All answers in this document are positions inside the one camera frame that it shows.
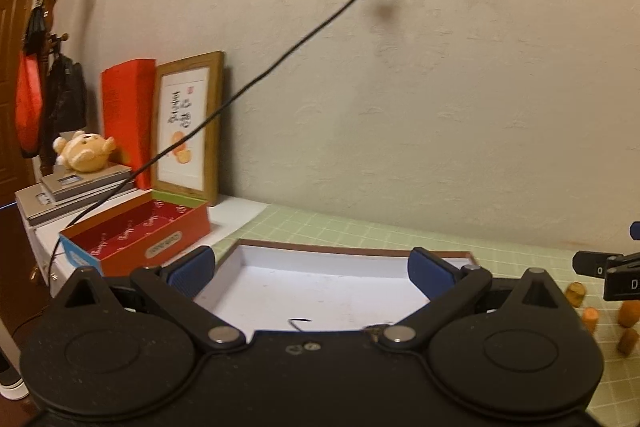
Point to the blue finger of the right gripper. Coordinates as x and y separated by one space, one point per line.
634 230
593 264

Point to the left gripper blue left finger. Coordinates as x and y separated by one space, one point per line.
168 295

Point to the orange carrot chunk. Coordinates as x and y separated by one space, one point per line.
590 319

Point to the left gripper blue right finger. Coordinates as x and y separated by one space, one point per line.
451 292

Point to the white shallow box brown rim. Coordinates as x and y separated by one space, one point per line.
266 286

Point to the plush teddy bear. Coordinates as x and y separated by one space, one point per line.
85 152

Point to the wooden framed picture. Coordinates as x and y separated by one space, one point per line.
185 93

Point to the red open gift box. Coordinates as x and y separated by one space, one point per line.
144 231

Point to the white cabinet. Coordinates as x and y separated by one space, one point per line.
51 261

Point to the red hanging bag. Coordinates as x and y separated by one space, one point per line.
28 95

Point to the black hanging bag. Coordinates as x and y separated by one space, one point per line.
67 95

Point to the grey digital scale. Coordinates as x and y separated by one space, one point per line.
64 191

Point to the brown wooden door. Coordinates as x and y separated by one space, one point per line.
23 295

